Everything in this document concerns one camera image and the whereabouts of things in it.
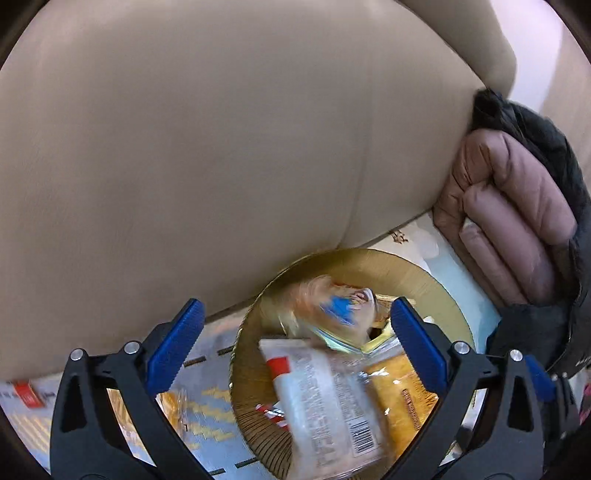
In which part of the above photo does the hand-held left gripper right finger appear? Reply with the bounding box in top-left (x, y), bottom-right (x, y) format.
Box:
top-left (390, 296), bottom-right (548, 480)

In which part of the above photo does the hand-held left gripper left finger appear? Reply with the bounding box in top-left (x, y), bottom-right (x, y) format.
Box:
top-left (48, 299), bottom-right (218, 480)

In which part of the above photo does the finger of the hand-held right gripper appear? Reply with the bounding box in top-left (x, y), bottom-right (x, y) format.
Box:
top-left (524, 354), bottom-right (581, 462)

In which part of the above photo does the golden ribbed bowl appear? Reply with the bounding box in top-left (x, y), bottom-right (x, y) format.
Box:
top-left (229, 248), bottom-right (472, 478)

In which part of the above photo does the toast slice packet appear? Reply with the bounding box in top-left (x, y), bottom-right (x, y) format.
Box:
top-left (365, 342), bottom-right (441, 457)

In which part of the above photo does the cartoon print snack packet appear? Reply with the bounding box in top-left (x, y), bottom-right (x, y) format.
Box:
top-left (261, 275), bottom-right (393, 354)

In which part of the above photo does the red label bread packet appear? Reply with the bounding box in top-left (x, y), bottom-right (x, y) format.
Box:
top-left (257, 338), bottom-right (389, 469)

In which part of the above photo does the orange bun clear wrapper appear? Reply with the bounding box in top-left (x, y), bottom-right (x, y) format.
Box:
top-left (154, 388), bottom-right (191, 432)

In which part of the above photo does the blue patterned blanket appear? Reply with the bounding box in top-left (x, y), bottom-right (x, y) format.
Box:
top-left (0, 217), bottom-right (504, 480)

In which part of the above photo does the large flat bread packet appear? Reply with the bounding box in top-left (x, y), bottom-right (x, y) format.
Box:
top-left (0, 378), bottom-right (58, 416)

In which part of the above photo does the beige leather sofa back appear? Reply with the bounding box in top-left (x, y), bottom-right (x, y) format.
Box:
top-left (0, 0), bottom-right (591, 384)

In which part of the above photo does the dark jacket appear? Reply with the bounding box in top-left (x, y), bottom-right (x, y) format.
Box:
top-left (471, 88), bottom-right (591, 384)

